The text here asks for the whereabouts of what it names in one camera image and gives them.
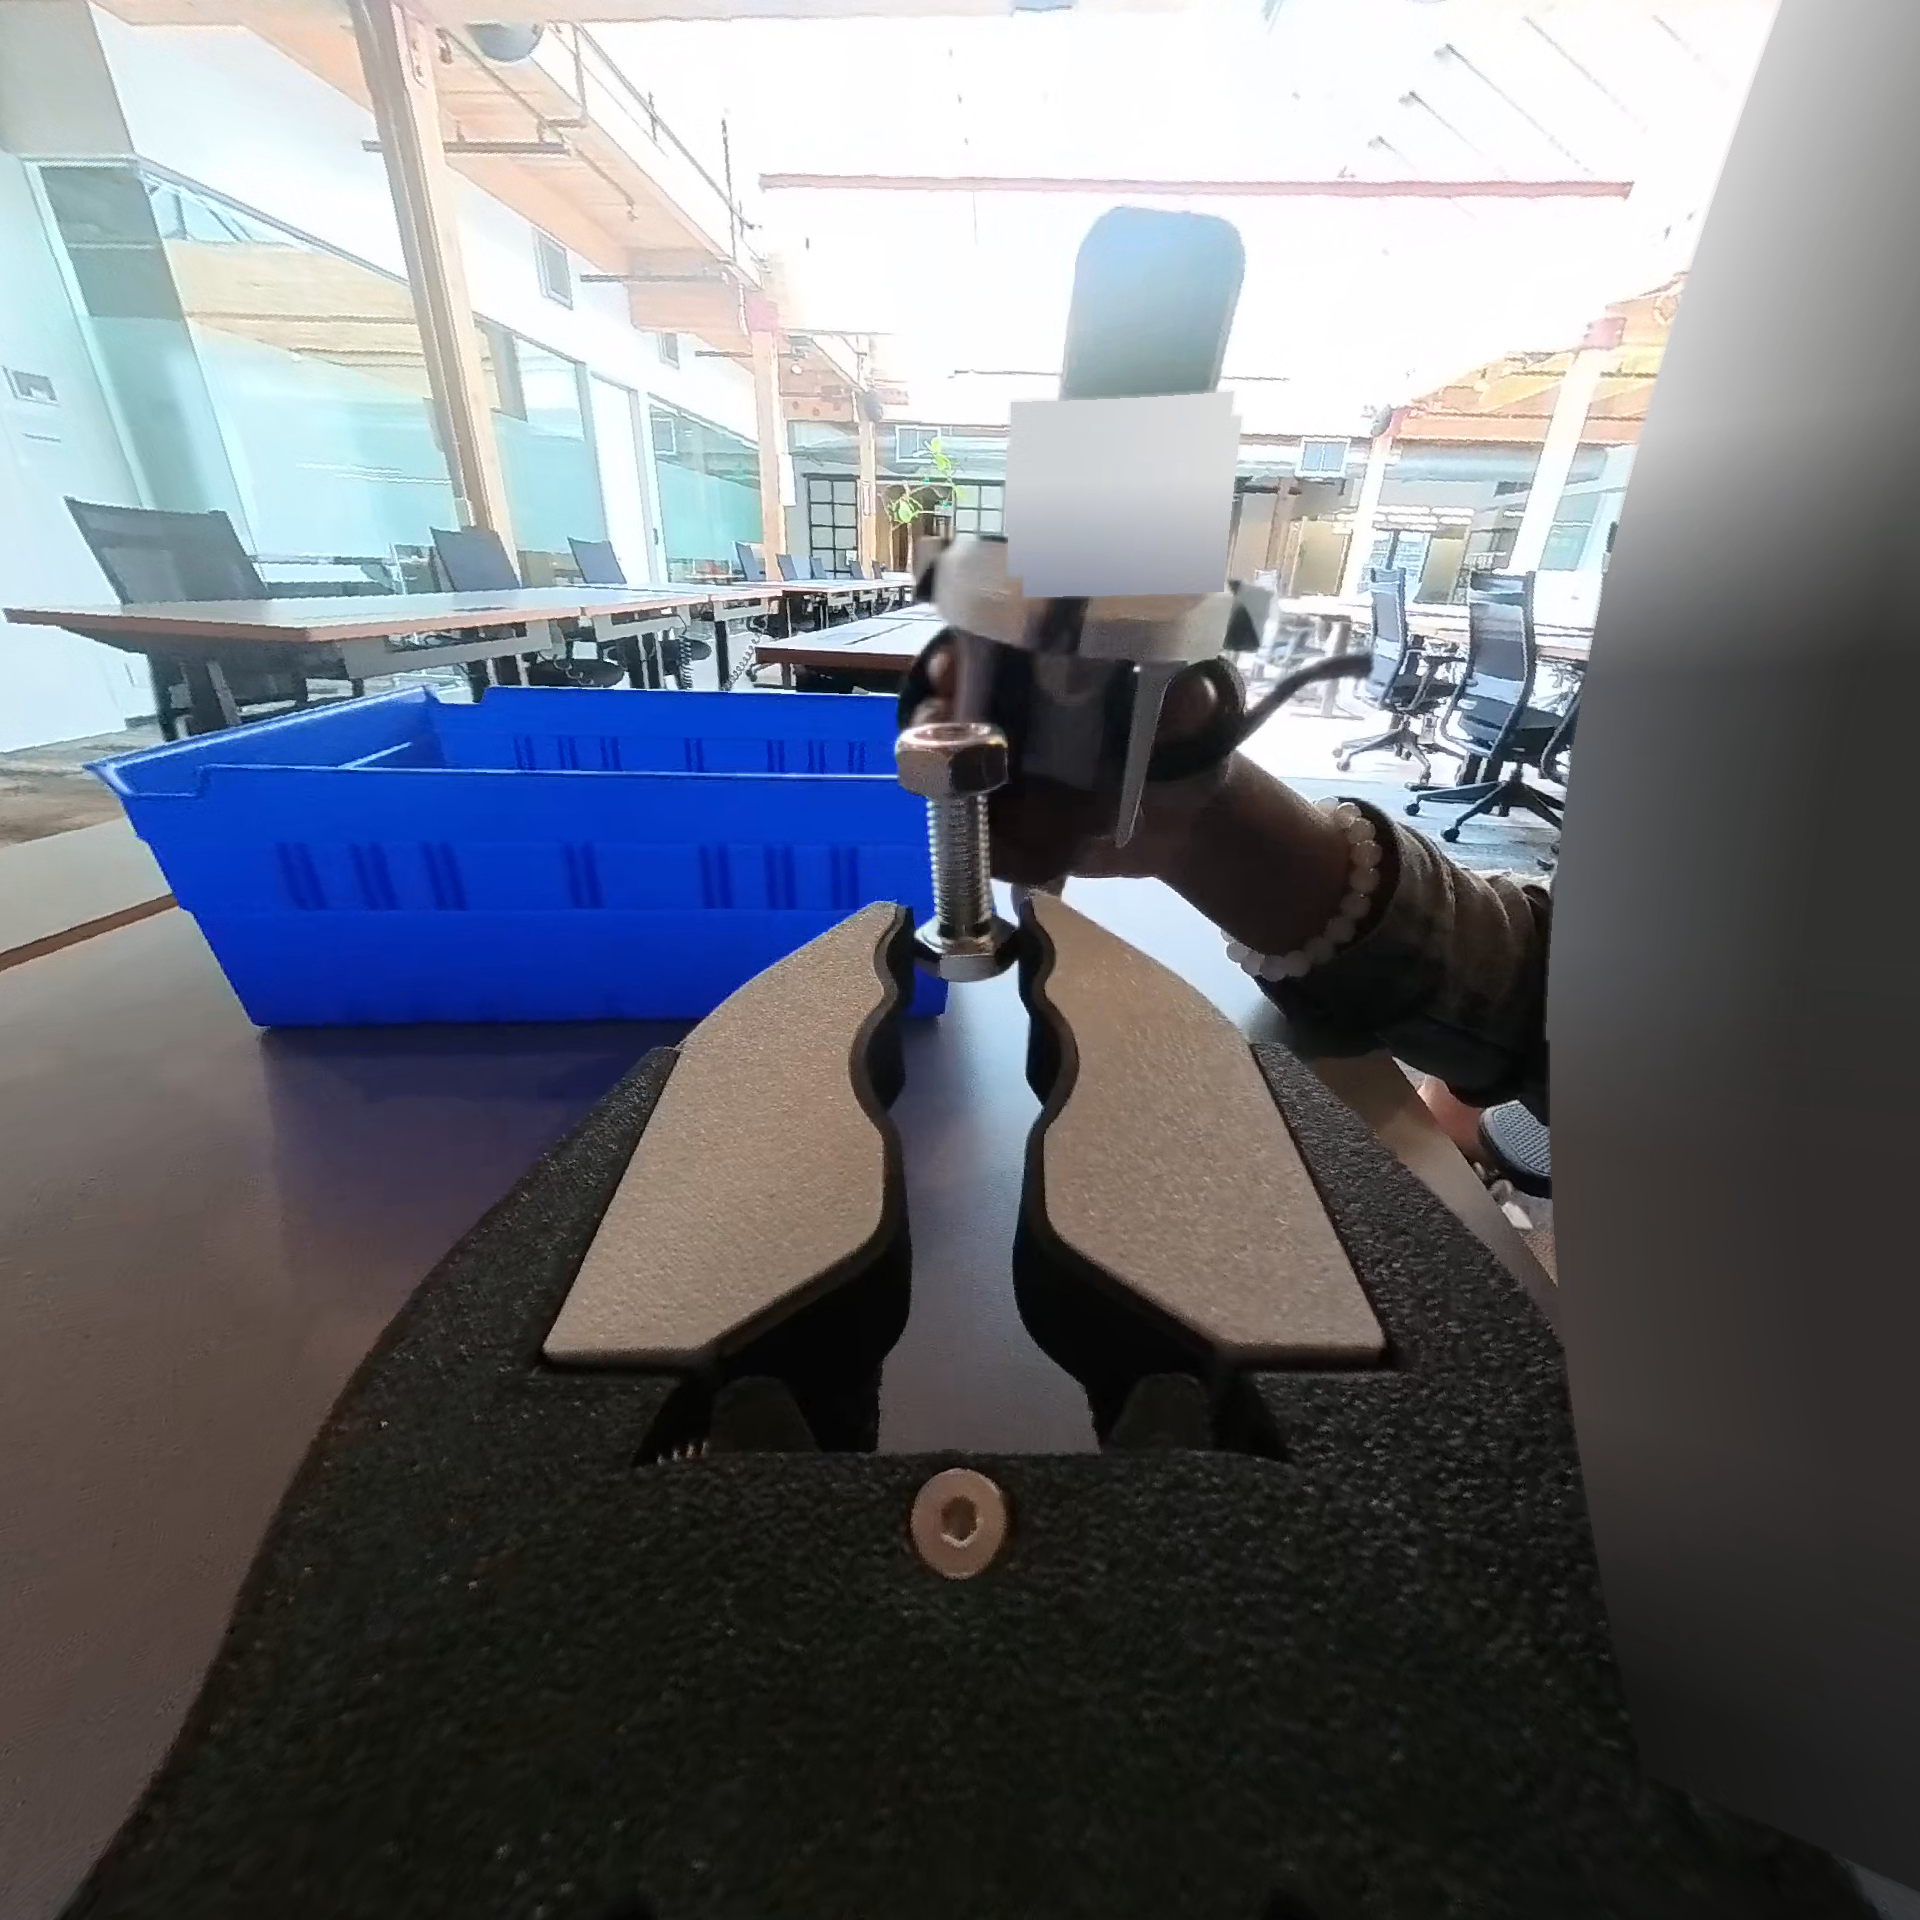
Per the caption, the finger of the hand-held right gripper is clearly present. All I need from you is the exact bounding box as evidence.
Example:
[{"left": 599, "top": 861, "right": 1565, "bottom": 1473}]
[
  {"left": 936, "top": 574, "right": 1056, "bottom": 736},
  {"left": 1077, "top": 596, "right": 1220, "bottom": 841}
]

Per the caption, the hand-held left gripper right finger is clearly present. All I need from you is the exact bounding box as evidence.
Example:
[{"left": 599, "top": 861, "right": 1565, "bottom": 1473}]
[{"left": 1015, "top": 892, "right": 1390, "bottom": 1453}]

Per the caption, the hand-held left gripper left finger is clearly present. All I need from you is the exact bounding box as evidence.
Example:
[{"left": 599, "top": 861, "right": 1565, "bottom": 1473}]
[{"left": 540, "top": 900, "right": 920, "bottom": 1453}]

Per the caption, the steel hex nut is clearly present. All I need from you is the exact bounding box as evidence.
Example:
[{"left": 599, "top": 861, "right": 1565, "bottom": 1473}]
[{"left": 896, "top": 720, "right": 1010, "bottom": 800}]

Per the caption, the steel hex bolt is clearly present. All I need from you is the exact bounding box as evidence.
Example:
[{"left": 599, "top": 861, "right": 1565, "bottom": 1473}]
[{"left": 906, "top": 785, "right": 1022, "bottom": 985}]

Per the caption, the blue plastic bin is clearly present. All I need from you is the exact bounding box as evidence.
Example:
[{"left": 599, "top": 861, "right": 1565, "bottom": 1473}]
[{"left": 86, "top": 685, "right": 958, "bottom": 1029}]

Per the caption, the person's right hand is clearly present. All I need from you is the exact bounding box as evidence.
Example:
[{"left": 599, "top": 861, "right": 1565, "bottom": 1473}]
[{"left": 896, "top": 637, "right": 1354, "bottom": 964}]

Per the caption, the wooden desk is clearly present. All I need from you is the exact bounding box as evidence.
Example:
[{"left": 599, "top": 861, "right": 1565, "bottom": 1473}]
[
  {"left": 754, "top": 603, "right": 950, "bottom": 693},
  {"left": 4, "top": 583, "right": 782, "bottom": 736}
]

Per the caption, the black mesh chair armrest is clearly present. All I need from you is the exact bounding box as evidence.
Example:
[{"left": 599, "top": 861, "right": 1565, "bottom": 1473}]
[{"left": 1473, "top": 1102, "right": 1556, "bottom": 1201}]

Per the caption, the white beaded bracelet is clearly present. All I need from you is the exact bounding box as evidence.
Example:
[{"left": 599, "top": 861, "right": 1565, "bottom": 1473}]
[{"left": 1223, "top": 798, "right": 1384, "bottom": 985}]

